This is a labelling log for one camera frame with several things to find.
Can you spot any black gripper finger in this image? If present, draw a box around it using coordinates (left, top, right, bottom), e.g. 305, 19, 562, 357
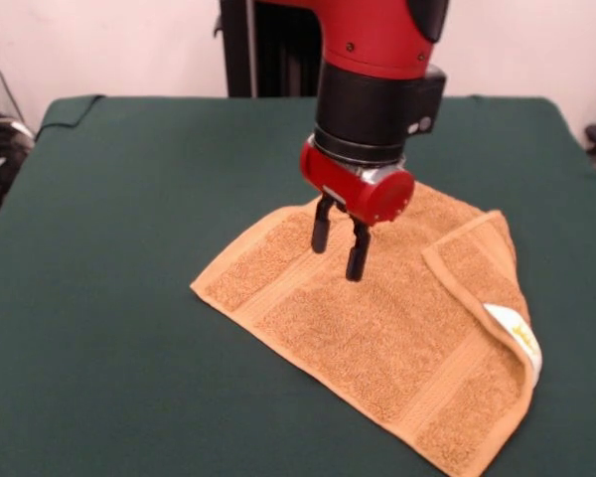
310, 193, 337, 255
345, 214, 373, 283

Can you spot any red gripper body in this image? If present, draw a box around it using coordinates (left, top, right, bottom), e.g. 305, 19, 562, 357
299, 133, 416, 228

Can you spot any orange terry towel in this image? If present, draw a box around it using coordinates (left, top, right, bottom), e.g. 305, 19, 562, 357
190, 181, 545, 477

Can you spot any dark green table cloth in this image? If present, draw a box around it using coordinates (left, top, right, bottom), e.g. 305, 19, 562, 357
0, 93, 596, 477

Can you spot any black cable bundle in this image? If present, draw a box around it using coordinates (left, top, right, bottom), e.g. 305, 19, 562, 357
0, 42, 36, 244

